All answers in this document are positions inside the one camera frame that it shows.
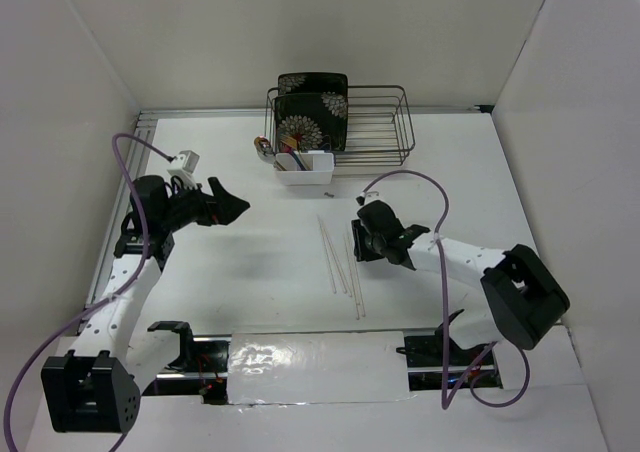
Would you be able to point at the black floral plate rear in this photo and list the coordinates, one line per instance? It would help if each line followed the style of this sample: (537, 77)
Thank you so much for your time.
(312, 82)

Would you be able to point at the iridescent blue fork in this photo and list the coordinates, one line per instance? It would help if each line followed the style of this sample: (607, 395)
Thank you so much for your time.
(297, 159)

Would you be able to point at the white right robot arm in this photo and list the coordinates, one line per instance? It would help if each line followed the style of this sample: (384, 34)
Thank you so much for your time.
(523, 299)

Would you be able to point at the black floral plate front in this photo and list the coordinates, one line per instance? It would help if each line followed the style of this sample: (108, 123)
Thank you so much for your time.
(318, 121)

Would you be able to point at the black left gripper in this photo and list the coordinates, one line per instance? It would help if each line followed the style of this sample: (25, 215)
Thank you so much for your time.
(227, 207)

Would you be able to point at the wire dish rack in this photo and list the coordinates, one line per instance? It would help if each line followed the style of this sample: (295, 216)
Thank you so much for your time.
(380, 130)

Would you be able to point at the black floral plate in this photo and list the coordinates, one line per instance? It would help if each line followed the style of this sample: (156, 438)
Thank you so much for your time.
(312, 82)
(318, 121)

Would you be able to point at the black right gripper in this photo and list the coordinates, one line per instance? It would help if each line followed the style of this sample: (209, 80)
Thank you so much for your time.
(361, 251)

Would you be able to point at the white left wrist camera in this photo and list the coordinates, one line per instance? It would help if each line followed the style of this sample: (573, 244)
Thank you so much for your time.
(182, 168)

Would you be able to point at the white plastic utensil caddy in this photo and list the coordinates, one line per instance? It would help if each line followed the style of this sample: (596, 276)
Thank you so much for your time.
(320, 167)

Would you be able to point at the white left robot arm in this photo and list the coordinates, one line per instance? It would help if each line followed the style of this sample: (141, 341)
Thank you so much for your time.
(96, 385)

